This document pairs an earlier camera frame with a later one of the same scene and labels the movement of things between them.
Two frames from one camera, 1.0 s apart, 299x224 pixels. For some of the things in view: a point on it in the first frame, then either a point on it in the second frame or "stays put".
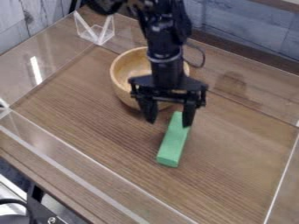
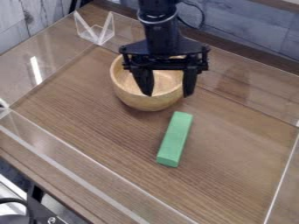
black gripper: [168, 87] -> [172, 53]
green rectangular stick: [171, 150] stays put
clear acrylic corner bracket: [96, 33] stays put
